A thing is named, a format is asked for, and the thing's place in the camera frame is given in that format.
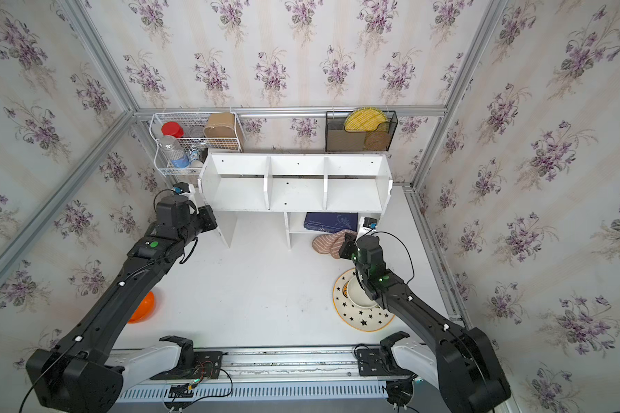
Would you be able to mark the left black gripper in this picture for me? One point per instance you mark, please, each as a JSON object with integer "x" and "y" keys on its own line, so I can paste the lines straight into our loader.
{"x": 207, "y": 212}

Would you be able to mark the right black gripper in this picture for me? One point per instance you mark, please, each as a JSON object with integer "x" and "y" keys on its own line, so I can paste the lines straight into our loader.
{"x": 349, "y": 243}

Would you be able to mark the brown striped cloth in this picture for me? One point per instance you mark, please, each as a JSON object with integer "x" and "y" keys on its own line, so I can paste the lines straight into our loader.
{"x": 331, "y": 243}

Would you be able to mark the white wooden bookshelf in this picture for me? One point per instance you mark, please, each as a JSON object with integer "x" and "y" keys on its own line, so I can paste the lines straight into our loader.
{"x": 292, "y": 185}

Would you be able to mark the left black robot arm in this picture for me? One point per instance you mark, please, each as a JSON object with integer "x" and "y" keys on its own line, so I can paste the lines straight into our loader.
{"x": 73, "y": 375}

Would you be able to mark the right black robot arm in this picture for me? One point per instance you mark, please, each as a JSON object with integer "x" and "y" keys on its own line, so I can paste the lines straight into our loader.
{"x": 470, "y": 377}

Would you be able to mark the cream ceramic bowl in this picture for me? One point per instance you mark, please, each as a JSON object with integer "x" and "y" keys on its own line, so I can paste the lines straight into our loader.
{"x": 353, "y": 291}

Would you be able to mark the clear plastic water bottle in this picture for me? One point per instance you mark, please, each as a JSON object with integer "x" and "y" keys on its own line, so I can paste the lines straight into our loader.
{"x": 174, "y": 152}

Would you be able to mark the star patterned plate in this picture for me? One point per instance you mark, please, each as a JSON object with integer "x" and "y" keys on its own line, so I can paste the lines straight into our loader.
{"x": 365, "y": 320}

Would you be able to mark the brown cardboard box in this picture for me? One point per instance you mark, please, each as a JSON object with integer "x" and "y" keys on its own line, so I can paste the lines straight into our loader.
{"x": 223, "y": 131}

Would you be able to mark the orange plastic bowl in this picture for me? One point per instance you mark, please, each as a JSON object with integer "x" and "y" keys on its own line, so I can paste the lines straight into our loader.
{"x": 145, "y": 309}

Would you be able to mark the black mesh basket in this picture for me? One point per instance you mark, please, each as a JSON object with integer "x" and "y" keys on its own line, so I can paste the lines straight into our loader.
{"x": 338, "y": 140}

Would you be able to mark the brown round coaster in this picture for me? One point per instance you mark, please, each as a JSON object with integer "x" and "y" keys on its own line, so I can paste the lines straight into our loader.
{"x": 377, "y": 141}

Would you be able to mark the yellow round woven mat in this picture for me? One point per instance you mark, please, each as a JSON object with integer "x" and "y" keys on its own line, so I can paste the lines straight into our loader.
{"x": 364, "y": 120}

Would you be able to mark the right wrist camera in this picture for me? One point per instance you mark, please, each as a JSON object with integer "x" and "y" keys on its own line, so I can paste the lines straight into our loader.
{"x": 369, "y": 225}

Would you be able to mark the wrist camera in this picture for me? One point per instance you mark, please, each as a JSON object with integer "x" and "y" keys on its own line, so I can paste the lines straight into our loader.
{"x": 369, "y": 225}
{"x": 184, "y": 189}

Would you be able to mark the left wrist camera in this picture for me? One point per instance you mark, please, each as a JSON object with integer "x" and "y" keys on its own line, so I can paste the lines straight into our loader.
{"x": 184, "y": 189}

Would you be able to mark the white wire basket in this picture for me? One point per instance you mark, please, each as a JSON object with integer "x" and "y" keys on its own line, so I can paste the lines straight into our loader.
{"x": 193, "y": 142}

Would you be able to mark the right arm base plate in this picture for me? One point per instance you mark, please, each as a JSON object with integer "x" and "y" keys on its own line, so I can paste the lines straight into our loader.
{"x": 394, "y": 361}

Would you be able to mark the aluminium mounting rail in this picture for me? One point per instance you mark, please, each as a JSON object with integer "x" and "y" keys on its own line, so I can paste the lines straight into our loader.
{"x": 294, "y": 363}

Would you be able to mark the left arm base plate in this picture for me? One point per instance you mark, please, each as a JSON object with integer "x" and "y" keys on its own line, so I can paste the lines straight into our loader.
{"x": 205, "y": 365}

